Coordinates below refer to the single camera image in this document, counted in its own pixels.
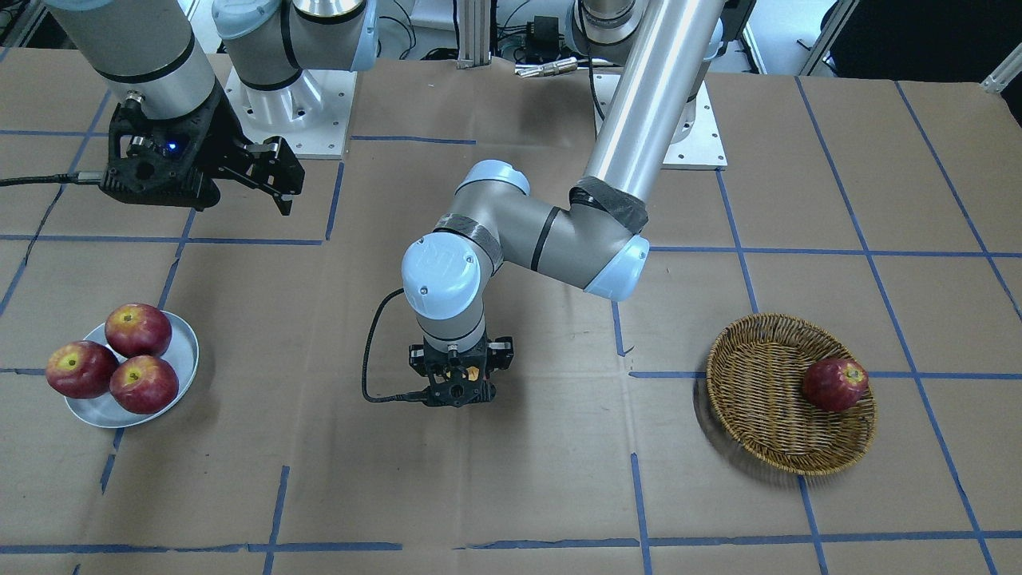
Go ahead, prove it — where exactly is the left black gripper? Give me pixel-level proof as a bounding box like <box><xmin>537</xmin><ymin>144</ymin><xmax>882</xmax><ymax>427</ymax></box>
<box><xmin>409</xmin><ymin>336</ymin><xmax>514</xmax><ymax>378</ymax></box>

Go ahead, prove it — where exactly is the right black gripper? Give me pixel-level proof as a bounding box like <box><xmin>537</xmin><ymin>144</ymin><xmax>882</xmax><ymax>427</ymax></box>
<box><xmin>210</xmin><ymin>136</ymin><xmax>304</xmax><ymax>217</ymax></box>

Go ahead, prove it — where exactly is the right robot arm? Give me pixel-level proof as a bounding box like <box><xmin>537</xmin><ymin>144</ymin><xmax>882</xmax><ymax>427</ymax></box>
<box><xmin>46</xmin><ymin>1</ymin><xmax>378</xmax><ymax>215</ymax></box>

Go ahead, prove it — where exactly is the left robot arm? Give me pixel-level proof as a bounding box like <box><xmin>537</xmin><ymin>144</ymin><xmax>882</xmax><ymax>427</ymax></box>
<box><xmin>401</xmin><ymin>1</ymin><xmax>725</xmax><ymax>381</ymax></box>

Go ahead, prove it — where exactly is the red apple on plate back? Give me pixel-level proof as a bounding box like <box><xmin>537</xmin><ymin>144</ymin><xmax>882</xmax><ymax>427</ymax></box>
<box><xmin>105</xmin><ymin>303</ymin><xmax>172</xmax><ymax>358</ymax></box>

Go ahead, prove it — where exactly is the red apple on plate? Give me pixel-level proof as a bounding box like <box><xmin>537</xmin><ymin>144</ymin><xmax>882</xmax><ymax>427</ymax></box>
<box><xmin>109</xmin><ymin>355</ymin><xmax>180</xmax><ymax>414</ymax></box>
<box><xmin>105</xmin><ymin>303</ymin><xmax>172</xmax><ymax>358</ymax></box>
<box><xmin>44</xmin><ymin>341</ymin><xmax>120</xmax><ymax>399</ymax></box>

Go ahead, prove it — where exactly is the red apple on plate front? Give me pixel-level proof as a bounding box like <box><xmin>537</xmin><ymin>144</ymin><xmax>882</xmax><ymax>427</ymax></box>
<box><xmin>109</xmin><ymin>355</ymin><xmax>180</xmax><ymax>414</ymax></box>

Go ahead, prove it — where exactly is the light blue plate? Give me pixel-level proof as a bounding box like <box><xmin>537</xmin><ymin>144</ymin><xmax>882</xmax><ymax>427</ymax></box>
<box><xmin>64</xmin><ymin>312</ymin><xmax>200</xmax><ymax>429</ymax></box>

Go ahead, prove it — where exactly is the woven wicker basket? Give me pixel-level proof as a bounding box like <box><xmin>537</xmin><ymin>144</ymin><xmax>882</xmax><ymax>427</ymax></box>
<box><xmin>706</xmin><ymin>313</ymin><xmax>878</xmax><ymax>477</ymax></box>

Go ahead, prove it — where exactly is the dark red apple in basket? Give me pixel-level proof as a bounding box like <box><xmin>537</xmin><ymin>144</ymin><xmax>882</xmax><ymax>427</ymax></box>
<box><xmin>802</xmin><ymin>358</ymin><xmax>869</xmax><ymax>412</ymax></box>

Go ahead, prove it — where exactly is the black power adapter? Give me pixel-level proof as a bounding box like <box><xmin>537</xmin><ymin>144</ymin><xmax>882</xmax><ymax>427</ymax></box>
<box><xmin>525</xmin><ymin>15</ymin><xmax>560</xmax><ymax>63</ymax></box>

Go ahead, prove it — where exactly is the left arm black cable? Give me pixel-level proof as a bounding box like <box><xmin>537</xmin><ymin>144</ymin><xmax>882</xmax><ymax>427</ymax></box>
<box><xmin>362</xmin><ymin>287</ymin><xmax>432</xmax><ymax>404</ymax></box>

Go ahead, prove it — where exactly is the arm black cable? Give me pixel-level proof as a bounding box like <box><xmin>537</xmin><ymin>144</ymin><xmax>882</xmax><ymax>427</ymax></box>
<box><xmin>0</xmin><ymin>171</ymin><xmax>109</xmax><ymax>189</ymax></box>
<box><xmin>362</xmin><ymin>287</ymin><xmax>432</xmax><ymax>404</ymax></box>

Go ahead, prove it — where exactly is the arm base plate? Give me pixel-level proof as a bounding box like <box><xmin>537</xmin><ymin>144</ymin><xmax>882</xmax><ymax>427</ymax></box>
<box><xmin>594</xmin><ymin>71</ymin><xmax>728</xmax><ymax>170</ymax></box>
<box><xmin>225</xmin><ymin>69</ymin><xmax>358</xmax><ymax>160</ymax></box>

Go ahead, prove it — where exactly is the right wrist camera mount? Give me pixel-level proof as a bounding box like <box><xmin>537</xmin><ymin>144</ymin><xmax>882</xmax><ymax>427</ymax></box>
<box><xmin>99</xmin><ymin>81</ymin><xmax>248</xmax><ymax>211</ymax></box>

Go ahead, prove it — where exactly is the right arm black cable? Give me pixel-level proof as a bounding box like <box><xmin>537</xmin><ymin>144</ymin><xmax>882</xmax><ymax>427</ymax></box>
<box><xmin>0</xmin><ymin>171</ymin><xmax>109</xmax><ymax>189</ymax></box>

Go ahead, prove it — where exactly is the aluminium frame post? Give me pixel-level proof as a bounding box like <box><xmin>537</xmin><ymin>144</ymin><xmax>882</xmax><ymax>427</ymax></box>
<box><xmin>453</xmin><ymin>1</ymin><xmax>493</xmax><ymax>69</ymax></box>

